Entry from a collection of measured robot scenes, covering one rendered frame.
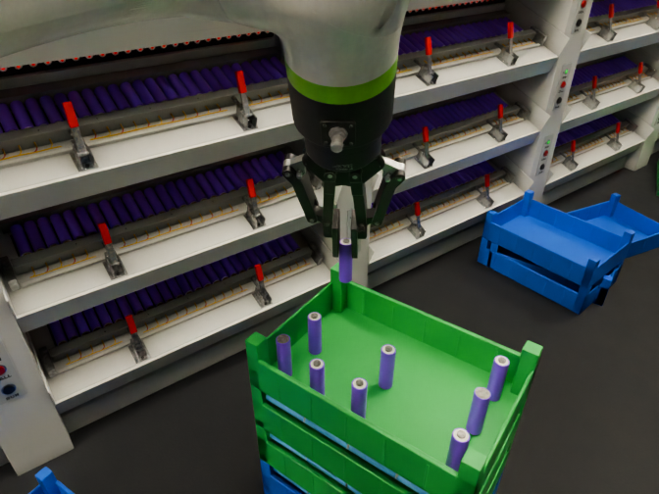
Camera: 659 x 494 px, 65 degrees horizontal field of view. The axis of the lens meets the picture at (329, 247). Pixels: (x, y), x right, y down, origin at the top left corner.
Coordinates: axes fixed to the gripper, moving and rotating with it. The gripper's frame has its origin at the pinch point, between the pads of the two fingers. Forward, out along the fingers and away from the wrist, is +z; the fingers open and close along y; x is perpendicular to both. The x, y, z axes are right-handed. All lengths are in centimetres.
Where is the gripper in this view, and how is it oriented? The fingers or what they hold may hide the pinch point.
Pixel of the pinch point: (345, 234)
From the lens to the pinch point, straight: 64.9
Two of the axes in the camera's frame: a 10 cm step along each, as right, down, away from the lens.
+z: 0.4, 5.2, 8.5
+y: 10.0, 0.5, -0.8
